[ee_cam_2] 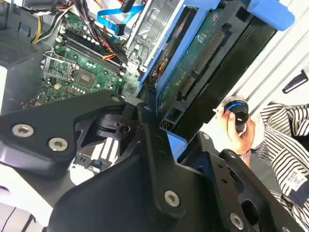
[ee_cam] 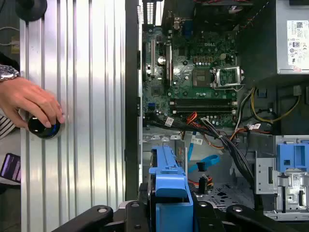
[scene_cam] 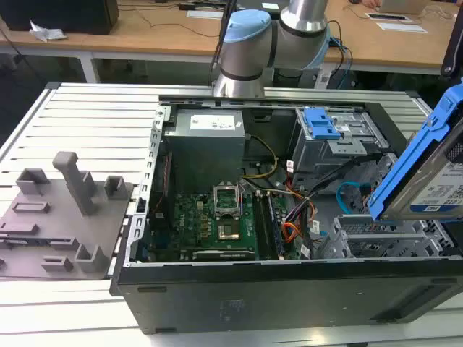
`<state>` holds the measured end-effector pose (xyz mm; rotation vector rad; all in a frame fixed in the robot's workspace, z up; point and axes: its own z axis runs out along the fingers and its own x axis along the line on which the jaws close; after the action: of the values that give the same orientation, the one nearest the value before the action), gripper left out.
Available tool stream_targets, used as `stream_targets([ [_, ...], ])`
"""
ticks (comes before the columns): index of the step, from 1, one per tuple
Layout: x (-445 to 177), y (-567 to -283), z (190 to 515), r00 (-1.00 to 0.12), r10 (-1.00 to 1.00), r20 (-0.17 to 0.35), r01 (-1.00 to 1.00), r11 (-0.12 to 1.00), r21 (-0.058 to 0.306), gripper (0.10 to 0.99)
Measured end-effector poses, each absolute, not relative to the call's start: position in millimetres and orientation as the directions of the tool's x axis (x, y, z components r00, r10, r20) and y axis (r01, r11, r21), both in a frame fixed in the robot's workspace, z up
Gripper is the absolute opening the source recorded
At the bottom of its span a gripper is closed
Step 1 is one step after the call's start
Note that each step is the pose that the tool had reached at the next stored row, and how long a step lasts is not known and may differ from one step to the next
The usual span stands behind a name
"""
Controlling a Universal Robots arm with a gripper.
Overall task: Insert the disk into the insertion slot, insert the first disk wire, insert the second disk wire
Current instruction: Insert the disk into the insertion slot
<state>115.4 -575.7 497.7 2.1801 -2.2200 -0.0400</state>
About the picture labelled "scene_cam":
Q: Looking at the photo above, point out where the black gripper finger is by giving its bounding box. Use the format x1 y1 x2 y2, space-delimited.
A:
440 7 463 79

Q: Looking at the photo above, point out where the hard disk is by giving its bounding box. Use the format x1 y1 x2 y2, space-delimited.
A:
367 77 463 222

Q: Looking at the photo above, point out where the blue disk wire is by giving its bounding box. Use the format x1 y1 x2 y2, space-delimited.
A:
336 181 364 215

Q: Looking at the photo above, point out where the metal disk bay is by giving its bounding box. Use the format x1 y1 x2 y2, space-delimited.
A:
331 213 455 260

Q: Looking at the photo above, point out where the black RAM slot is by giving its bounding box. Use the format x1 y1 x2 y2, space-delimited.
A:
252 191 271 260

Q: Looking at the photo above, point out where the silver laptop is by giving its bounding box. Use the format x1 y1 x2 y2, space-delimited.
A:
375 0 430 15

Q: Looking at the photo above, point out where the blue plastic drive latch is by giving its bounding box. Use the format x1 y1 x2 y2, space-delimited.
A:
303 108 343 140

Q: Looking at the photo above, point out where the grey metal drive cage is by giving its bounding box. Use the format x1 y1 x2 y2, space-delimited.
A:
291 107 391 181

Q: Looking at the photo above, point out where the RAM stick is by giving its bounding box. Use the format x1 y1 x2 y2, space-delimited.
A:
266 193 287 260

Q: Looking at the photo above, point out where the metal socket cover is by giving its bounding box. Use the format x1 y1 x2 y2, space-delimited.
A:
213 183 242 218

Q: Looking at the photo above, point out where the grey power supply unit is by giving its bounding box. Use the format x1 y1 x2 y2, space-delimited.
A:
164 108 247 181

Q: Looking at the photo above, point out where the CPU socket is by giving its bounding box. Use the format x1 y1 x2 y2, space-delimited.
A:
216 222 242 242

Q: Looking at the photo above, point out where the wooden desk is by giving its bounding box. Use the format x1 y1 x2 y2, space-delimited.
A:
0 0 463 84

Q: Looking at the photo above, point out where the black expansion card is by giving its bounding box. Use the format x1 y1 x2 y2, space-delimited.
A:
191 248 257 262

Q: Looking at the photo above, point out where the green motherboard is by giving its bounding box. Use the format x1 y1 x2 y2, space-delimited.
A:
173 191 301 261

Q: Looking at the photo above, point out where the black open PC case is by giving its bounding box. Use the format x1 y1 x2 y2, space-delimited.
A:
109 94 463 335

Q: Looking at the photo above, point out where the black box on desk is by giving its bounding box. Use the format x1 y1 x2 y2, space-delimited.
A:
0 0 120 36

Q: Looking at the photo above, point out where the crumpled white paper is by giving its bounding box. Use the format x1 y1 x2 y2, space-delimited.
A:
28 20 68 43

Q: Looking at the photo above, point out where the grey parts rack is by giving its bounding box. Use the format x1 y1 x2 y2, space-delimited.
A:
0 150 135 281

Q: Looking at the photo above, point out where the blue cable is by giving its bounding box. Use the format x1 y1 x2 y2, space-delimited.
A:
327 35 354 90

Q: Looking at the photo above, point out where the yellow black power wire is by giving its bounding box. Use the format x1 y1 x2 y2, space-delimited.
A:
241 134 279 180

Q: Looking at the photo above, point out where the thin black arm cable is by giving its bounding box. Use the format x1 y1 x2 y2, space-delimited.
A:
211 0 239 86

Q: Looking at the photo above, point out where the orange and black wire bundle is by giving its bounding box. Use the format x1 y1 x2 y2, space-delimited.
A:
281 180 319 247

